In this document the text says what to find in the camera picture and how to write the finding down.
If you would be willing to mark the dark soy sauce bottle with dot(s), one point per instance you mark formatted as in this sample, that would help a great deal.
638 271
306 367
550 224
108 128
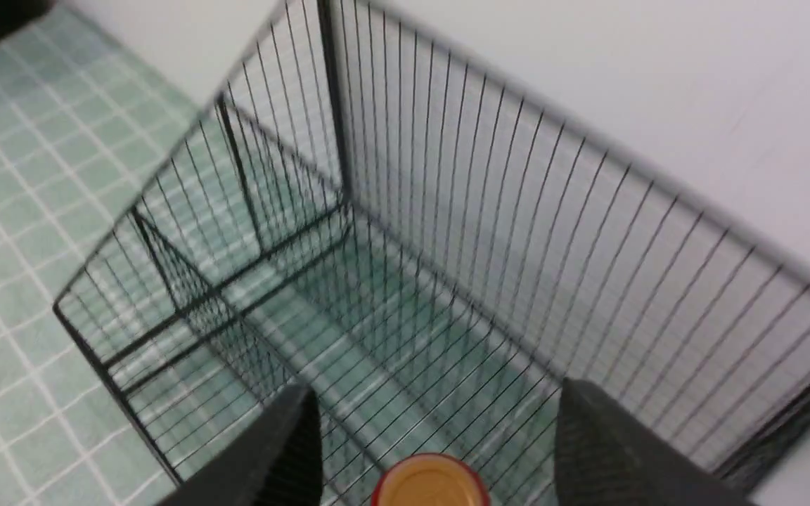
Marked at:
430 479

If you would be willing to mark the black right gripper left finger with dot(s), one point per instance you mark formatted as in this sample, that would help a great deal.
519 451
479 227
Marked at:
277 460

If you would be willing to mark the green checkered tablecloth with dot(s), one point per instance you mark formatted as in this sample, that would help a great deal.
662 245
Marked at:
83 123

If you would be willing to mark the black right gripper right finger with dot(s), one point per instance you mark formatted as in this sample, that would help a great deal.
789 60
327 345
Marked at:
603 455

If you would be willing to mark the black wire mesh shelf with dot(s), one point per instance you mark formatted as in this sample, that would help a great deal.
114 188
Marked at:
366 211

